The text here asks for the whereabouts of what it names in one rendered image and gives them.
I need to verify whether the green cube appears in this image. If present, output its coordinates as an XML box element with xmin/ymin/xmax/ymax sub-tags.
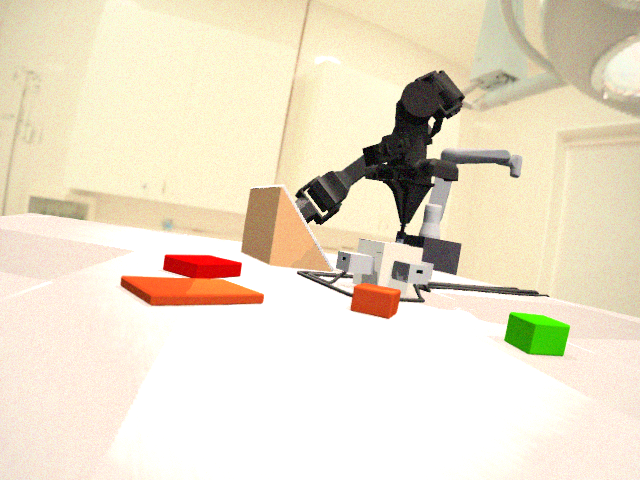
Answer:
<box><xmin>504</xmin><ymin>312</ymin><xmax>570</xmax><ymax>357</ymax></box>

